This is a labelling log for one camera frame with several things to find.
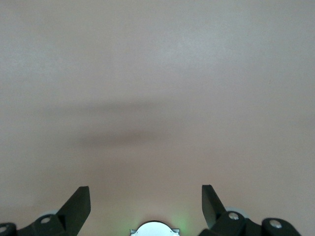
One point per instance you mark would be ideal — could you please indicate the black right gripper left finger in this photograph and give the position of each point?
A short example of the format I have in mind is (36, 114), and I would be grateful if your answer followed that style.
(61, 221)

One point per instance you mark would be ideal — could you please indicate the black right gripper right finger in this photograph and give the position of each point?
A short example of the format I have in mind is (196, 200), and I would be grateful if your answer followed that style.
(221, 226)

